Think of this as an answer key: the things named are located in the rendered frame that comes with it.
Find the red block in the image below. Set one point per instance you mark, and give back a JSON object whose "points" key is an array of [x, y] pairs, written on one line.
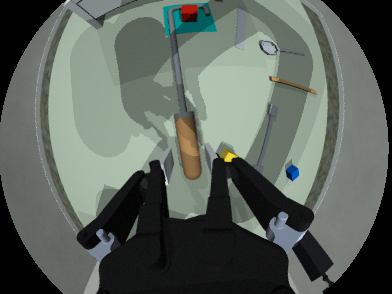
{"points": [[189, 13]]}

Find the yellow cube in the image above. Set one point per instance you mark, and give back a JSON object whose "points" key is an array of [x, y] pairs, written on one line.
{"points": [[228, 155]]}

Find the teal square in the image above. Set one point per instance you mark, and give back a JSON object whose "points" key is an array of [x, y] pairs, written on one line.
{"points": [[204, 23]]}

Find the blue cube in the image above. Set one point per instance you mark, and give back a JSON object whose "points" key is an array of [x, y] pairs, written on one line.
{"points": [[292, 172]]}

